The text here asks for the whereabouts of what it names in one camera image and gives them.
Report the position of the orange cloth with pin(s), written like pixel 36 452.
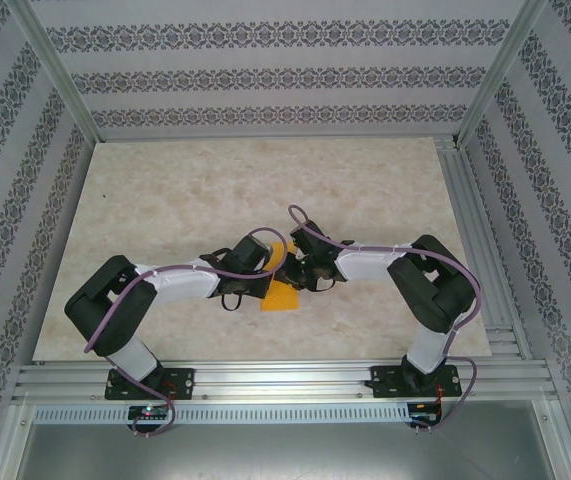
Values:
pixel 280 300

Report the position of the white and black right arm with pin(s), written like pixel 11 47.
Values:
pixel 365 262

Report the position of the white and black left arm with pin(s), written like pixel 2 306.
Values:
pixel 180 282

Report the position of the circuit board with green light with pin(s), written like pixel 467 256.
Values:
pixel 147 412

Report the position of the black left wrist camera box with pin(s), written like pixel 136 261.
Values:
pixel 247 255

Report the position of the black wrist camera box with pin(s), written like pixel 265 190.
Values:
pixel 247 255
pixel 310 239

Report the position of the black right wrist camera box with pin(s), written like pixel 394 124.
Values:
pixel 310 239

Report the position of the long aluminium mounting rail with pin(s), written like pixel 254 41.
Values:
pixel 285 380

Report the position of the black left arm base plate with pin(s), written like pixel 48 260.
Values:
pixel 182 382

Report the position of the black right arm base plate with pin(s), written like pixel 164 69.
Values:
pixel 385 382

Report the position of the aluminium side rail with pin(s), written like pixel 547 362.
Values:
pixel 480 240

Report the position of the aluminium frame post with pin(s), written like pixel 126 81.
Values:
pixel 57 75
pixel 500 75

